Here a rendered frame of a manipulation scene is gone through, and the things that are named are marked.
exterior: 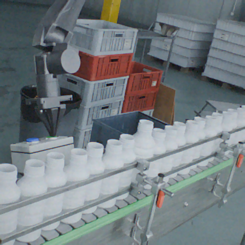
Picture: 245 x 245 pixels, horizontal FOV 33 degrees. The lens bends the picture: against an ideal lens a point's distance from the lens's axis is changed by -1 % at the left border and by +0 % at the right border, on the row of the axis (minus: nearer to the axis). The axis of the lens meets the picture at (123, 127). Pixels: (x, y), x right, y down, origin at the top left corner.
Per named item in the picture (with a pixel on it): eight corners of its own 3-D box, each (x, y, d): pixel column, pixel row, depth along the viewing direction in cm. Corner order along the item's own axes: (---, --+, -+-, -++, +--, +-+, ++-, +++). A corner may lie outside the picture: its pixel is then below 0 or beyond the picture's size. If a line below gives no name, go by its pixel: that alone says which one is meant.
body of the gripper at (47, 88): (73, 101, 104) (70, 73, 103) (42, 105, 96) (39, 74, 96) (56, 103, 108) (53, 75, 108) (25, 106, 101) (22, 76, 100)
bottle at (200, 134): (189, 171, 128) (203, 123, 123) (174, 163, 132) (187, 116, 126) (199, 168, 133) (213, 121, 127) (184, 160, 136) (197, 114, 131)
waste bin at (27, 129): (35, 191, 289) (47, 107, 268) (-1, 165, 315) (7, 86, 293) (81, 176, 324) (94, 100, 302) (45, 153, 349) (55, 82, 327)
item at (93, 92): (86, 107, 347) (91, 82, 340) (51, 92, 366) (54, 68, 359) (125, 98, 397) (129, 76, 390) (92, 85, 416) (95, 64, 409)
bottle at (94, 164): (98, 205, 100) (111, 144, 94) (92, 217, 94) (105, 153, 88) (75, 199, 100) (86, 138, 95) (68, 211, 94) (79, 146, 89)
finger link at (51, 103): (69, 135, 103) (65, 98, 102) (47, 139, 97) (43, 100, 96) (51, 134, 107) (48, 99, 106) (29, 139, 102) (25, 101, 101)
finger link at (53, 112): (75, 133, 105) (72, 97, 104) (54, 138, 99) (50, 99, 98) (58, 133, 109) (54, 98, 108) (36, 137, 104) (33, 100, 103)
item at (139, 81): (127, 95, 406) (131, 74, 399) (96, 83, 428) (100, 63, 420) (159, 89, 454) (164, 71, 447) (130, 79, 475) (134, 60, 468)
